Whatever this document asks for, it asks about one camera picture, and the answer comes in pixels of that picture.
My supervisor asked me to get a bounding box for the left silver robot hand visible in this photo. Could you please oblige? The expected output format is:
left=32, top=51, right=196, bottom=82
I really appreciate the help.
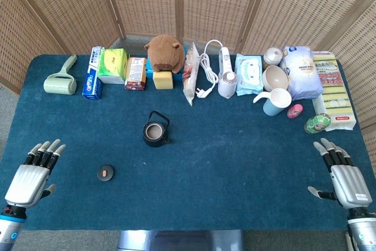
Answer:
left=4, top=138, right=67, bottom=209

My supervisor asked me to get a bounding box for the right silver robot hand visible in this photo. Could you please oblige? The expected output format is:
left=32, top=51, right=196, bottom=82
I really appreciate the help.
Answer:
left=307, top=138, right=373, bottom=210

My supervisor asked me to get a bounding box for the black lid with orange knob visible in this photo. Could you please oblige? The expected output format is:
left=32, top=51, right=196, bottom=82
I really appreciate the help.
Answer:
left=96, top=164, right=115, bottom=181

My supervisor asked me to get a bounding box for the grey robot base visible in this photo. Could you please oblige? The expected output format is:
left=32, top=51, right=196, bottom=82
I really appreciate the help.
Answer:
left=117, top=229, right=244, bottom=251

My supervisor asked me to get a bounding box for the small white jar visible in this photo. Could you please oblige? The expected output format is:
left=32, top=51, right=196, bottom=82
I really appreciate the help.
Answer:
left=263, top=47, right=284, bottom=69

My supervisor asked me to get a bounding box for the pink egg-shaped toy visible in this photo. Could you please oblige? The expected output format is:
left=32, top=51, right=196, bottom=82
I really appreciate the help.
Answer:
left=287, top=103, right=304, bottom=119

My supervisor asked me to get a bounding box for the yellow sponge multipack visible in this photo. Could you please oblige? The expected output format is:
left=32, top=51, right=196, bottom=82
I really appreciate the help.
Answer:
left=311, top=51, right=357, bottom=132

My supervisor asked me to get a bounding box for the pale green lint roller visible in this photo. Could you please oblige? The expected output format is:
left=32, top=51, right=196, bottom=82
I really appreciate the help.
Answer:
left=43, top=54, right=78, bottom=96

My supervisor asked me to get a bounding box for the blue toothpaste box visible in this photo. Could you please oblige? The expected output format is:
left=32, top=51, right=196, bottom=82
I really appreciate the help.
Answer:
left=82, top=46, right=104, bottom=101

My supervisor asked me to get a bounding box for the pale purple white bag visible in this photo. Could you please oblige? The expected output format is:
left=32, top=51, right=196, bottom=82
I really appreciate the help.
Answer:
left=278, top=45, right=325, bottom=101

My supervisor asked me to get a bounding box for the beige bowl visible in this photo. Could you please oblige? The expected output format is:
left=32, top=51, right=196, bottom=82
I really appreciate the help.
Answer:
left=262, top=65, right=290, bottom=92

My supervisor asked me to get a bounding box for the dark blue table carpet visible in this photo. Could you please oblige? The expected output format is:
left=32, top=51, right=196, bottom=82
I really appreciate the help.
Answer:
left=0, top=53, right=376, bottom=231

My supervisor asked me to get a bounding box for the green tissue box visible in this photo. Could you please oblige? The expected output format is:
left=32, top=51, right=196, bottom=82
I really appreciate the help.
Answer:
left=97, top=48, right=129, bottom=85

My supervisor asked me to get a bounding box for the light blue wet wipes pack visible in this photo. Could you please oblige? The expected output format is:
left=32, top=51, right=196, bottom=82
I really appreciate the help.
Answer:
left=235, top=53, right=264, bottom=96

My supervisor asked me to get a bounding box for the red brown snack box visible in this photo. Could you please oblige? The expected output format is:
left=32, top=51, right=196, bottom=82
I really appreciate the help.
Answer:
left=124, top=56, right=147, bottom=91

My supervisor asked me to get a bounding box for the blue plastic box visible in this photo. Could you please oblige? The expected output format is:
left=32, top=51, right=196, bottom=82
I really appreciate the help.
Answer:
left=146, top=45, right=189, bottom=82

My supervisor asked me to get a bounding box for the yellow sponge block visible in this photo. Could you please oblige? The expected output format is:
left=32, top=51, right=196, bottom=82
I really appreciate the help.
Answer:
left=152, top=71, right=174, bottom=90

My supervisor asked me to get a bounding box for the brown capybara plush toy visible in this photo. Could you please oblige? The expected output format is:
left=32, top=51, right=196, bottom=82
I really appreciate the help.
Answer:
left=144, top=34, right=186, bottom=74

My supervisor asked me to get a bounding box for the clear plastic packet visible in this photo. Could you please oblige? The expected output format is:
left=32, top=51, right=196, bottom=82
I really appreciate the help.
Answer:
left=182, top=42, right=201, bottom=107

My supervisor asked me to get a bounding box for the wicker folding screen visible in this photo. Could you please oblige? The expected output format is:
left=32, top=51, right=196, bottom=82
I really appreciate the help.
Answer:
left=0, top=0, right=376, bottom=172

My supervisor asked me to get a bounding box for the light blue cup white handle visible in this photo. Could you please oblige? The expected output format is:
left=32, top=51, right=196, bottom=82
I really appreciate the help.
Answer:
left=253, top=88, right=293, bottom=116

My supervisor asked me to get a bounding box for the black teapot with handle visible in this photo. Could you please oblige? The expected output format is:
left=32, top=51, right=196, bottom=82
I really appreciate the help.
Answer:
left=143, top=111, right=171, bottom=148

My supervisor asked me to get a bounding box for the white power cable with plug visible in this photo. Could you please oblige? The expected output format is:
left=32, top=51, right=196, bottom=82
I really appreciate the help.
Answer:
left=195, top=39, right=223, bottom=99

